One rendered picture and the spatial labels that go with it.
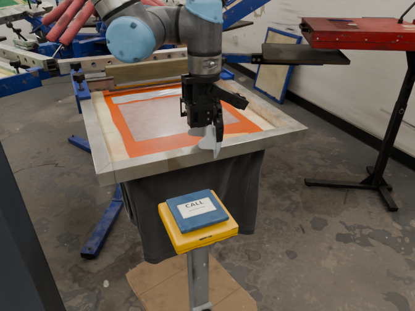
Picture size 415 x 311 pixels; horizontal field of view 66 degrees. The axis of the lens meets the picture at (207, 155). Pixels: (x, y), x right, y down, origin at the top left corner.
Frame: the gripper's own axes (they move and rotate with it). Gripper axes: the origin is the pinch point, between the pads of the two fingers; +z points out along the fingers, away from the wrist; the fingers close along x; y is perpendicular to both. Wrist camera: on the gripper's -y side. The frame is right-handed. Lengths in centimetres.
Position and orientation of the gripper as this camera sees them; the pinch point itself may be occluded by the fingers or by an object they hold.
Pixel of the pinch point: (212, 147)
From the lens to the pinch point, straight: 82.4
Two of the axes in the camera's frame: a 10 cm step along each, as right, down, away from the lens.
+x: 3.9, 4.8, -7.9
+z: 0.0, 8.5, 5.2
